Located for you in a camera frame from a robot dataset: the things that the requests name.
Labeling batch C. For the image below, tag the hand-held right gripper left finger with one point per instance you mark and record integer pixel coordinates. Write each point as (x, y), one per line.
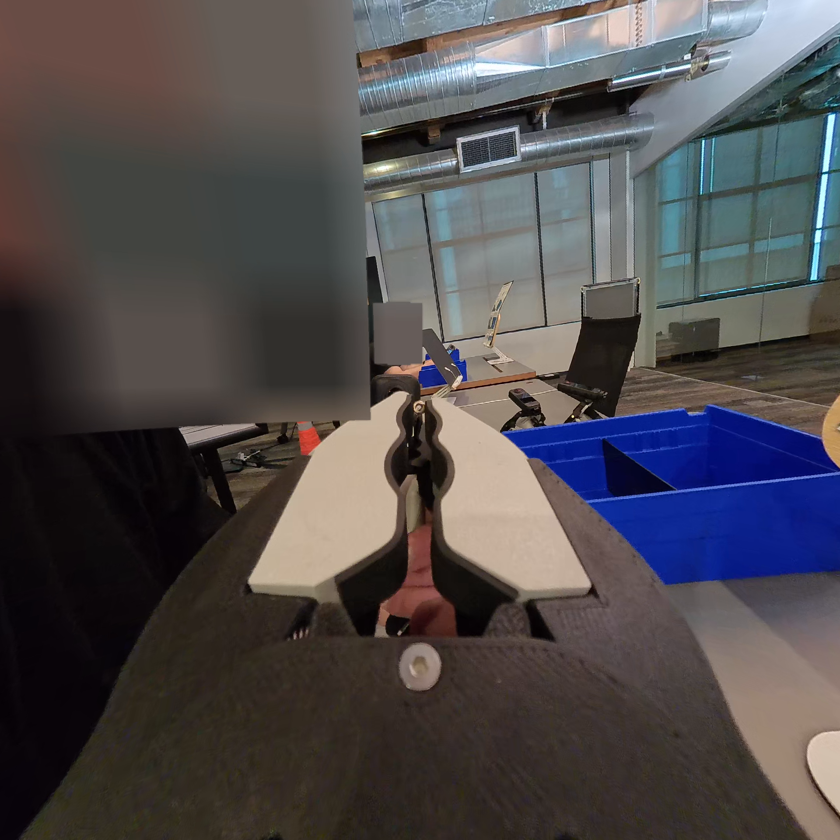
(328, 512)

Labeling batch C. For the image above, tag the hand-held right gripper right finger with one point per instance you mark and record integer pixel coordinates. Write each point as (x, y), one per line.
(505, 525)

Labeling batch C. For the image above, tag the person's right hand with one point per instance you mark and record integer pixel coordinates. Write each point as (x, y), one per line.
(423, 584)

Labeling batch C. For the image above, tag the orange traffic cone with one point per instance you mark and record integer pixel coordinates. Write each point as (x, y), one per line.
(307, 438)

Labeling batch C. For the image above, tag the white power strip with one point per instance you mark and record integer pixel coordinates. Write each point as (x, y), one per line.
(253, 457)

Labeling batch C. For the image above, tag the grey table with black legs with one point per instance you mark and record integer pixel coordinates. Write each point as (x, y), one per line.
(216, 436)

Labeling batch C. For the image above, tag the wooden desk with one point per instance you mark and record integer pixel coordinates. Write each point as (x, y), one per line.
(499, 374)

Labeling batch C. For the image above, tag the small blue plastic bin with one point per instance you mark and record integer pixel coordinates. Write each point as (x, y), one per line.
(436, 374)

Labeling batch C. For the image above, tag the large blue plastic bin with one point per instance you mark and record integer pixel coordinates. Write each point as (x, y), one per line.
(689, 525)

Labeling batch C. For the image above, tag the grey tilted panel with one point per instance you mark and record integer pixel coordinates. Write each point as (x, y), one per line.
(438, 351)

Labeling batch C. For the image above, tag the black mesh office chair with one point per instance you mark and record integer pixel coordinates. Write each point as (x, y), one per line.
(604, 361)

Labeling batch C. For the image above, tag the tablet on wooden stand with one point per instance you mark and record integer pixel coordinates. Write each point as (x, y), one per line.
(499, 315)

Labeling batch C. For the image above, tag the person's black clothing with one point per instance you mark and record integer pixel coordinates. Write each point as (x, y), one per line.
(79, 590)

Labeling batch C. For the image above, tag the round wooden board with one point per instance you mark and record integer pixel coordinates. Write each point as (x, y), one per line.
(832, 433)

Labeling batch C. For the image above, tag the white vent grille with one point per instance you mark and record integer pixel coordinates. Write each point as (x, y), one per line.
(489, 149)

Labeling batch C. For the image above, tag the cardboard box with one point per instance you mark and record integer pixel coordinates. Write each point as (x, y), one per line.
(828, 302)

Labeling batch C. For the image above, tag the white rounded object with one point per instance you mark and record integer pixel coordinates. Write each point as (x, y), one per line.
(827, 768)

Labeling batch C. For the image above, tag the thin silver pipe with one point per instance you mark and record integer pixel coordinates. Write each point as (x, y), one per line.
(669, 71)

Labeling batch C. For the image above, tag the black camera on tripod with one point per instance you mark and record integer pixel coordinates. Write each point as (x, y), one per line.
(525, 401)

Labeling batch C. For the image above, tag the silver spiral duct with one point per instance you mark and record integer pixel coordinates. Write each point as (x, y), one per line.
(577, 141)

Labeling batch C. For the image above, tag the large silver ventilation duct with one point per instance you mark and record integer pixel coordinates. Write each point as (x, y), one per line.
(525, 59)

